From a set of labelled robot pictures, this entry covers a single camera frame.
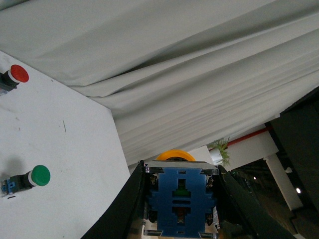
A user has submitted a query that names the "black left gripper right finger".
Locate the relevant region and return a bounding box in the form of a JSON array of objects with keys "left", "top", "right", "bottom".
[{"left": 217, "top": 165, "right": 294, "bottom": 239}]

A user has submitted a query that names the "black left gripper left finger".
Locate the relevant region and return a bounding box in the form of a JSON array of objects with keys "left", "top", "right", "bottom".
[{"left": 82, "top": 160, "right": 146, "bottom": 239}]

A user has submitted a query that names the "yellow push button switch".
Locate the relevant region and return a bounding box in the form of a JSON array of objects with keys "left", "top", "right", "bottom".
[{"left": 143, "top": 149, "right": 219, "bottom": 239}]

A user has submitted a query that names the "green hanging plant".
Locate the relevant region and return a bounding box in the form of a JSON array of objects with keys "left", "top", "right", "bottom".
[{"left": 207, "top": 138, "right": 230, "bottom": 166}]

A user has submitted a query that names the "red ceiling pipe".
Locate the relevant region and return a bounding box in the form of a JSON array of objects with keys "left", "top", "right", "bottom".
[{"left": 208, "top": 127, "right": 273, "bottom": 151}]

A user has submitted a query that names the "white pleated curtain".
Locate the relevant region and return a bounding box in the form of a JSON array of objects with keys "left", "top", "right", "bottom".
[{"left": 0, "top": 0, "right": 319, "bottom": 165}]

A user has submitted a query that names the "green push button switch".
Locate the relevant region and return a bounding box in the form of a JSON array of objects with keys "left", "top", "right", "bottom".
[{"left": 0, "top": 165, "right": 51, "bottom": 197}]

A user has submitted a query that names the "red push button switch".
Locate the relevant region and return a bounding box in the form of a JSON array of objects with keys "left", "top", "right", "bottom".
[{"left": 0, "top": 64, "right": 29, "bottom": 96}]

